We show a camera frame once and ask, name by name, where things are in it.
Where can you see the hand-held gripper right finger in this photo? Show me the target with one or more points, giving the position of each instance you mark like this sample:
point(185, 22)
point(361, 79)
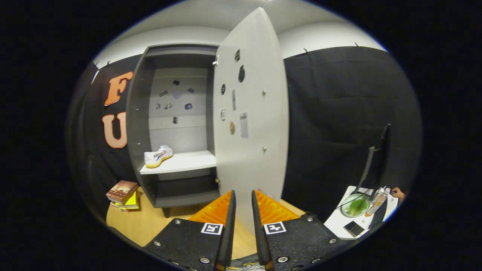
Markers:
point(258, 233)

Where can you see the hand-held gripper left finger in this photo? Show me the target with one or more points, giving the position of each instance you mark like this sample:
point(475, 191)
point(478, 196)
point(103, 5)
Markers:
point(229, 233)

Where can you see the beige shoe cabinet door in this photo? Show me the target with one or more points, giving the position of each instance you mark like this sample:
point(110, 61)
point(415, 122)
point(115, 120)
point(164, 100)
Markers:
point(256, 150)

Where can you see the white striped shoe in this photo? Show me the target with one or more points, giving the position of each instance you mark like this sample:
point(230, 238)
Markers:
point(158, 156)

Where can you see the grey shoe cabinet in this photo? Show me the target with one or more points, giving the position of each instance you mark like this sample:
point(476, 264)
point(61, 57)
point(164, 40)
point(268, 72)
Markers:
point(139, 124)

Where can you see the white side table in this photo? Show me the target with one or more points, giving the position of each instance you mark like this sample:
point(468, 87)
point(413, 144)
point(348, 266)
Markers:
point(339, 222)

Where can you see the glass bowl with greens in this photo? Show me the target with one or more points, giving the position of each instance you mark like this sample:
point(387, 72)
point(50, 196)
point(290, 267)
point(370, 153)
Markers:
point(356, 206)

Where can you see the yellow book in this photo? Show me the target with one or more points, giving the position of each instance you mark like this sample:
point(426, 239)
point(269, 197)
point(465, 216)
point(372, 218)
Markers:
point(131, 201)

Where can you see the brown cover book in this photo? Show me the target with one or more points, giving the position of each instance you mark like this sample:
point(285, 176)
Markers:
point(121, 190)

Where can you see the clear plastic bottle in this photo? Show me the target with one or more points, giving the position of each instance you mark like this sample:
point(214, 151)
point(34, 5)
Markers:
point(377, 201)

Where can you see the black backdrop cloth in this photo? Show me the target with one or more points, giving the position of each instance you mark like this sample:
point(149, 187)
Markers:
point(331, 124)

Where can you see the black monitor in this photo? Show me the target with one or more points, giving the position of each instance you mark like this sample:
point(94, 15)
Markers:
point(380, 158)

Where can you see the row of black cloth clips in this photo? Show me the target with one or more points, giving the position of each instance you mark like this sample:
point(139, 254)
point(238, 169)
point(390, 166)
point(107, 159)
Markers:
point(305, 50)

